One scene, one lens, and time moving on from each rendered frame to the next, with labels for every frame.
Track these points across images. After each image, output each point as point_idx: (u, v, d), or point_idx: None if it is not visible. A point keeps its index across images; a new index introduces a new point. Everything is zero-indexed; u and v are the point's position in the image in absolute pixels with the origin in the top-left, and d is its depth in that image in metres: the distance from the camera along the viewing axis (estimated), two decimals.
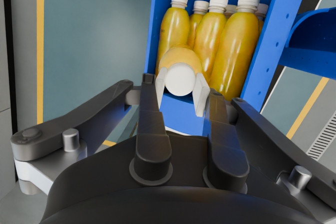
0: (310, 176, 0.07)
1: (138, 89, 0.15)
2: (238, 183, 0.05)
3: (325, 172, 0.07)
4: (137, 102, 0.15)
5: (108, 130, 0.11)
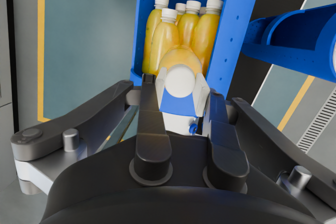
0: (310, 176, 0.07)
1: (138, 89, 0.15)
2: (238, 183, 0.05)
3: (325, 172, 0.07)
4: (137, 102, 0.15)
5: (108, 130, 0.11)
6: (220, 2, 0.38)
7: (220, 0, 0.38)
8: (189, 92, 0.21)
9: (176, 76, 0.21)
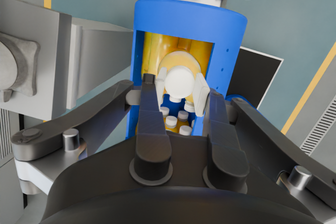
0: (310, 176, 0.07)
1: (139, 89, 0.15)
2: (238, 183, 0.05)
3: (325, 172, 0.07)
4: (138, 102, 0.15)
5: (108, 130, 0.11)
6: None
7: None
8: None
9: None
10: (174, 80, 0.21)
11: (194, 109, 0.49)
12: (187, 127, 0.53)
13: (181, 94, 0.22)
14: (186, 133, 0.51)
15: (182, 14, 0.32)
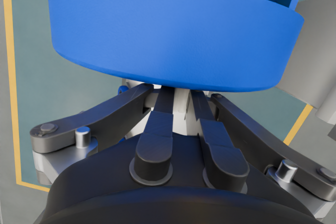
0: (297, 168, 0.07)
1: (159, 92, 0.15)
2: (241, 183, 0.05)
3: (307, 163, 0.07)
4: None
5: (123, 131, 0.11)
6: None
7: None
8: None
9: None
10: None
11: None
12: None
13: None
14: None
15: (193, 57, 0.11)
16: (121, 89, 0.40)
